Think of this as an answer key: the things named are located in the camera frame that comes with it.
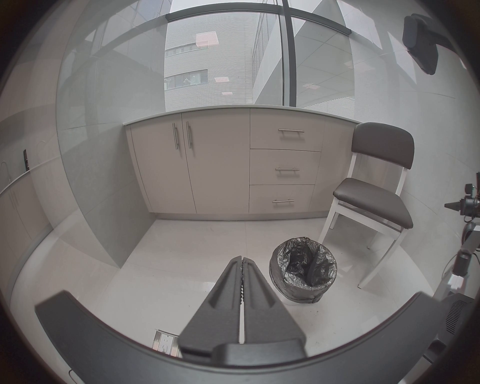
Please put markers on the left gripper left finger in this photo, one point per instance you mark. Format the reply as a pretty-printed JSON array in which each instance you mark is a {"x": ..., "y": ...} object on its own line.
[{"x": 217, "y": 315}]

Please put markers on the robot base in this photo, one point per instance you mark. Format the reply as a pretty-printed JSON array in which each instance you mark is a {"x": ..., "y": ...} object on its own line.
[{"x": 459, "y": 318}]

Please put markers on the black plastic bag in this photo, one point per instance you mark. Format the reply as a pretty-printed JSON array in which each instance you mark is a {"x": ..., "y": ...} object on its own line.
[{"x": 285, "y": 277}]

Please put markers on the window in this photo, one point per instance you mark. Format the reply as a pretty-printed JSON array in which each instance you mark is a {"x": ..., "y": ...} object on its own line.
[{"x": 225, "y": 67}]

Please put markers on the white chair with grey seat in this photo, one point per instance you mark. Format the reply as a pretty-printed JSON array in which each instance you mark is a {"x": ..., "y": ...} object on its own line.
[{"x": 375, "y": 202}]

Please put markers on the beige cabinet with drawers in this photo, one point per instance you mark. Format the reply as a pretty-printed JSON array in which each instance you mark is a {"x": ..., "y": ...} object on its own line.
[{"x": 221, "y": 168}]

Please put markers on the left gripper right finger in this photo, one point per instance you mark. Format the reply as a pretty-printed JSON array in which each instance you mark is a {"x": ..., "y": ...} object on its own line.
[{"x": 266, "y": 315}]

